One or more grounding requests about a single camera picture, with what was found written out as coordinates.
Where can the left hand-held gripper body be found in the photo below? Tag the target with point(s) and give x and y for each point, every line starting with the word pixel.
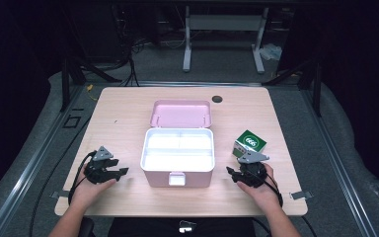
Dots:
pixel 95 171

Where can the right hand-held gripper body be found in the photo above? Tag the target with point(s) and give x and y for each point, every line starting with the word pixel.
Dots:
pixel 253 171

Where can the green and white carton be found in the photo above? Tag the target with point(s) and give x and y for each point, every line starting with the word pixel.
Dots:
pixel 251 142

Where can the white tray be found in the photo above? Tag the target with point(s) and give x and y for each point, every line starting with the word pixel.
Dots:
pixel 177 149

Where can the pink storage box with lid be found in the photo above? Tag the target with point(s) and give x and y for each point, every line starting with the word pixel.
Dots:
pixel 181 113

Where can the person's left hand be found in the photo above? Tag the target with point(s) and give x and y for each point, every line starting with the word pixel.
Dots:
pixel 85 192

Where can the person's right hand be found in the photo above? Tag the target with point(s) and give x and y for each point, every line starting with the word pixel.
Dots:
pixel 265 196

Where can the black stool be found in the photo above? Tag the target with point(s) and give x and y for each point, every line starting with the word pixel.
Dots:
pixel 87 228

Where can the person's black clothing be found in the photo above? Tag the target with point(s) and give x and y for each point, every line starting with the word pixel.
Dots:
pixel 144 228

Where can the black round table grommet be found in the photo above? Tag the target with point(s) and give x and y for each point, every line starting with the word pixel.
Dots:
pixel 217 99

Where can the yellow tag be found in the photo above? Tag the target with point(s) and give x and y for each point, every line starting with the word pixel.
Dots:
pixel 90 88

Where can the black metal stand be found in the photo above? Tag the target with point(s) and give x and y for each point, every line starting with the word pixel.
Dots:
pixel 66 85
pixel 316 89

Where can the clear plastic bag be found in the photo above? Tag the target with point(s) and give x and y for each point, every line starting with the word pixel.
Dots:
pixel 271 52

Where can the grey bracket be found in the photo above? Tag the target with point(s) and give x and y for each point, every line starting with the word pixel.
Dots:
pixel 301 195
pixel 59 195

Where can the white desk frame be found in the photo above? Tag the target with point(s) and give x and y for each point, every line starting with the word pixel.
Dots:
pixel 223 23

